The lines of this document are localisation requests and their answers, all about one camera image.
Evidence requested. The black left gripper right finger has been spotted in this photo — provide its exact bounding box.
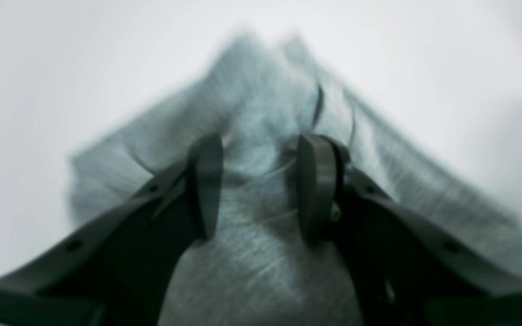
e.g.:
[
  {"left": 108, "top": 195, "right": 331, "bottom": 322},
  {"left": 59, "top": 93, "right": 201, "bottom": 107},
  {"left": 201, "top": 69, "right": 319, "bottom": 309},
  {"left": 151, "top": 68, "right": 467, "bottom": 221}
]
[{"left": 296, "top": 134, "right": 522, "bottom": 326}]

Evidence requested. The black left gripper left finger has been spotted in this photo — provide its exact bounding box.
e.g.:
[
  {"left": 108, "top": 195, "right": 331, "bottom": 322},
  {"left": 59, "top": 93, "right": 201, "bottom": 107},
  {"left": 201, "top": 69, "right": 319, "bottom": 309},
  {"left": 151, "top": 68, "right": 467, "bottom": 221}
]
[{"left": 0, "top": 134, "right": 223, "bottom": 326}]

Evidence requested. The grey t-shirt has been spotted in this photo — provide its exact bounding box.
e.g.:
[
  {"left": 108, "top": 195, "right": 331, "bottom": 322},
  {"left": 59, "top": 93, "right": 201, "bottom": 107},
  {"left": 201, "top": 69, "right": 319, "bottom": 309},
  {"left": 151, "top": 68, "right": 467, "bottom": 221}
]
[{"left": 70, "top": 34, "right": 522, "bottom": 326}]

